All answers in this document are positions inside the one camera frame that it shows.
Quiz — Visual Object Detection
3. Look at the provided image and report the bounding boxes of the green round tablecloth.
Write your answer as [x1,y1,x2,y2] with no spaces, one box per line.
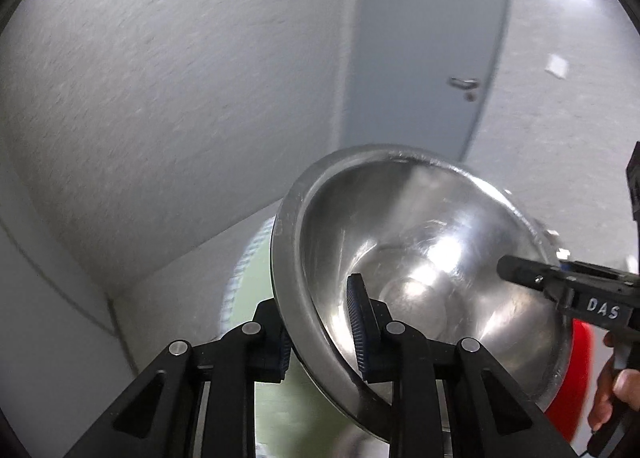
[220,217,390,457]

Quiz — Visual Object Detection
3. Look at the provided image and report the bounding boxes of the person's right hand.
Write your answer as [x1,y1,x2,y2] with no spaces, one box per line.
[587,356,640,432]

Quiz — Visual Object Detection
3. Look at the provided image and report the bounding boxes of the grey door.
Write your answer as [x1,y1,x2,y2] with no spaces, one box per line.
[341,0,510,161]

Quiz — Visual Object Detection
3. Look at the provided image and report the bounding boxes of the metal door handle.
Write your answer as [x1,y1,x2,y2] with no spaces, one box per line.
[447,77,480,101]

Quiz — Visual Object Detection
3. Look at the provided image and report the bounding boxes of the white wall switch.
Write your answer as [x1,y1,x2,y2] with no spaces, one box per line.
[544,54,568,80]

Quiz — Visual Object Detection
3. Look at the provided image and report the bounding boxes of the red plastic basin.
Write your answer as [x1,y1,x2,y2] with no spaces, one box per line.
[546,319,593,442]

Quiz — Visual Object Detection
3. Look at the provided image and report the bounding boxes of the large steel bowl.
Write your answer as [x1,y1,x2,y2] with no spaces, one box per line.
[270,145,573,438]

